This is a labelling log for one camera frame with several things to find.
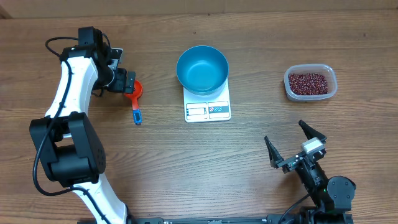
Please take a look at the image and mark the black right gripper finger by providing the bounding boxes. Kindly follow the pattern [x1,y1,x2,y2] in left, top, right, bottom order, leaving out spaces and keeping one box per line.
[264,136,284,169]
[298,119,326,143]

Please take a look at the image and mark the red scoop blue handle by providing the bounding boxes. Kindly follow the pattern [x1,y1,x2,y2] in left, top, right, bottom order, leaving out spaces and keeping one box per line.
[124,80,143,125]

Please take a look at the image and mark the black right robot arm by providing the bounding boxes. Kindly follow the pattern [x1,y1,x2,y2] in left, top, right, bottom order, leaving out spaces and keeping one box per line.
[264,120,356,224]

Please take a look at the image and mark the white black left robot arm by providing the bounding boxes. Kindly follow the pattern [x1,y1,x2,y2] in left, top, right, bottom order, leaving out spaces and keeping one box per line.
[29,27,143,223]

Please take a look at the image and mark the teal plastic bowl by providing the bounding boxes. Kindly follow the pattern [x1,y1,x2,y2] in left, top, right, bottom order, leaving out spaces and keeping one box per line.
[176,45,229,95]

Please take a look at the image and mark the white digital kitchen scale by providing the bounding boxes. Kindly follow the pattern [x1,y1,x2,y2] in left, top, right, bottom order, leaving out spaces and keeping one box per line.
[183,80,231,123]

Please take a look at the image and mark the red adzuki beans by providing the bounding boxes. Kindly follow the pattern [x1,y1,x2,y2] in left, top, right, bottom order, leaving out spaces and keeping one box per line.
[288,73,328,95]

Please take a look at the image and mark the clear plastic food container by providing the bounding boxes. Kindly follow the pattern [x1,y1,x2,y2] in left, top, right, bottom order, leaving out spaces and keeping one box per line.
[284,63,338,101]

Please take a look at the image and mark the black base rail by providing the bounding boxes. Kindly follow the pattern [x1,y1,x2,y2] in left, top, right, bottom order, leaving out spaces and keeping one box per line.
[77,214,354,224]

